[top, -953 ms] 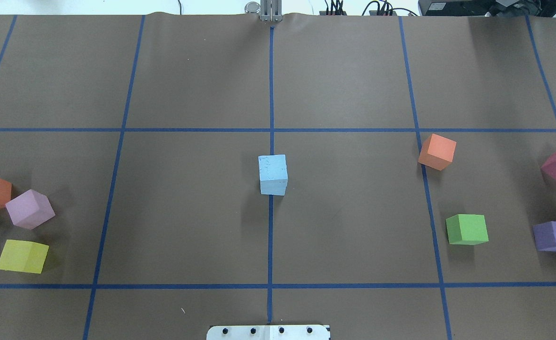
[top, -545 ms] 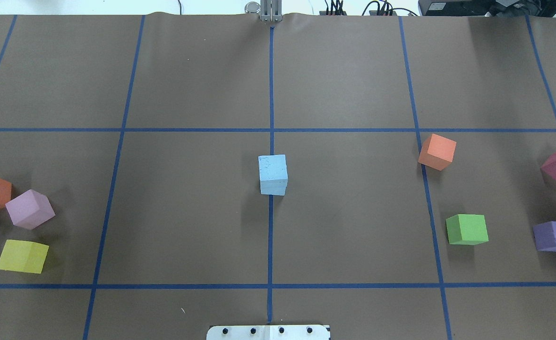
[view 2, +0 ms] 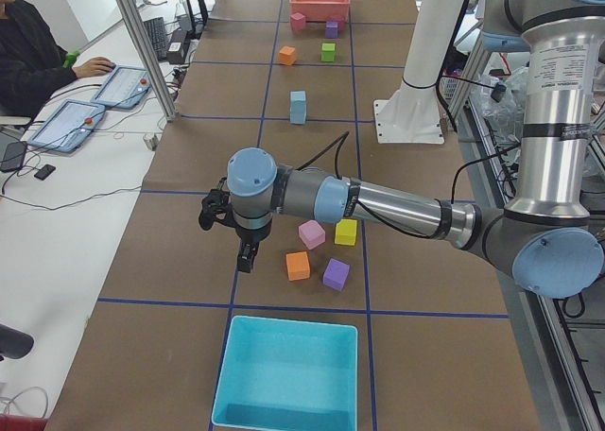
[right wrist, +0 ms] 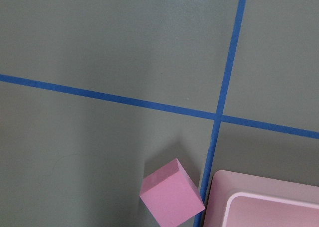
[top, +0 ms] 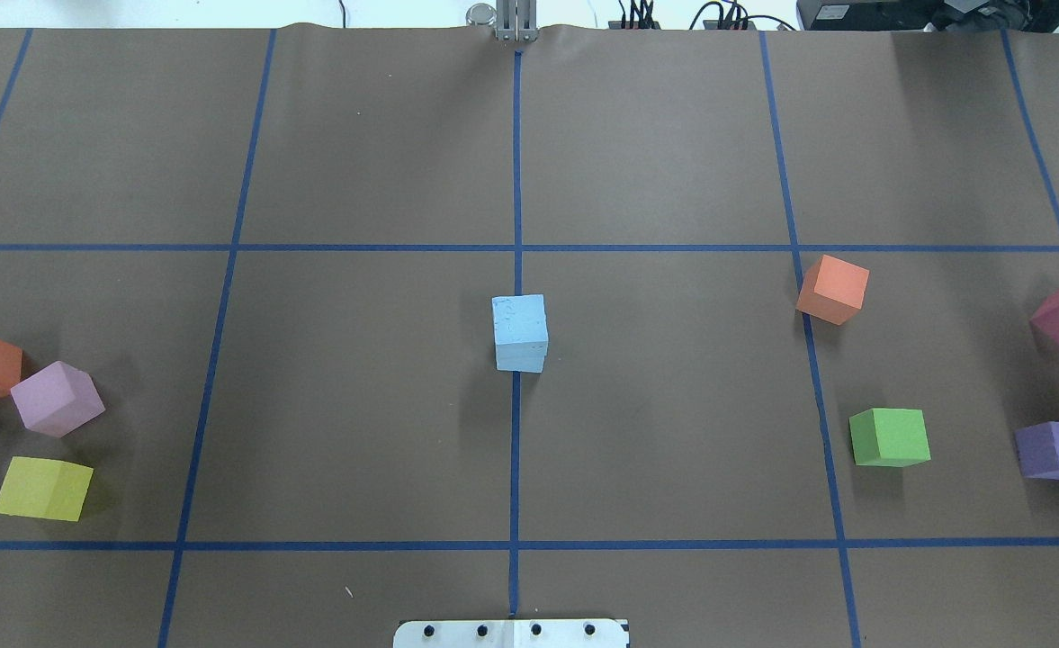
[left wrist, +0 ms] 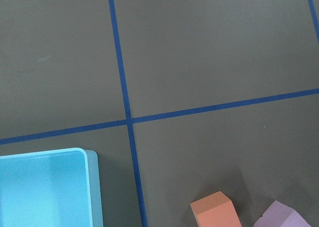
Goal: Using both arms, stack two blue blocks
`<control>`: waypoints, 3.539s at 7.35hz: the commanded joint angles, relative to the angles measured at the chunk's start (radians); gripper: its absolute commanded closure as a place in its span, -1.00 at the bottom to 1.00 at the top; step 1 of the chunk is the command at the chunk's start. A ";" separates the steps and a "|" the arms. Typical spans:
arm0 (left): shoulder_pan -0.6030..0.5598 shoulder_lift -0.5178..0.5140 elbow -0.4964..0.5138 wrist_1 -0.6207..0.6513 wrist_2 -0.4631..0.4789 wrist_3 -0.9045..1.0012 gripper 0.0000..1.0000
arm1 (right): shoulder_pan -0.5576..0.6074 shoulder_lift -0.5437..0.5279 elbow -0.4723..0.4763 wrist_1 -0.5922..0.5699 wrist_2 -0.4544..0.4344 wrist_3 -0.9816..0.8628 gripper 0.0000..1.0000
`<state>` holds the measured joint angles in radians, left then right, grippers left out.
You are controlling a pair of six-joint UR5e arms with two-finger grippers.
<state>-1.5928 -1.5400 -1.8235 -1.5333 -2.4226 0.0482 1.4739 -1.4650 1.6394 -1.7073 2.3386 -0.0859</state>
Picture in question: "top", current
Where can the light blue foam block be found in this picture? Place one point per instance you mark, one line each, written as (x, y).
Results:
(520, 325)

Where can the brown paper table mat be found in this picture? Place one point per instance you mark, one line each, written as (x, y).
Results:
(275, 251)

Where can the orange foam block right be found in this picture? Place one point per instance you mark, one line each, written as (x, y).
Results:
(833, 290)

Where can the white metal mounting plate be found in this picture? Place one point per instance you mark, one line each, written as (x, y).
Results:
(549, 632)

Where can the green foam block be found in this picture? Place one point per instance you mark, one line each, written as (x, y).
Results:
(889, 438)

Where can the black equipment at table edge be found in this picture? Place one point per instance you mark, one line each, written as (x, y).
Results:
(928, 16)

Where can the pink lilac foam block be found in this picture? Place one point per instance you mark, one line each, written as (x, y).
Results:
(57, 400)

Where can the yellow foam block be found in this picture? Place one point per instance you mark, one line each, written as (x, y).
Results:
(41, 488)

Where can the grey metal bracket post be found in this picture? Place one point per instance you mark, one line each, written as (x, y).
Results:
(516, 20)

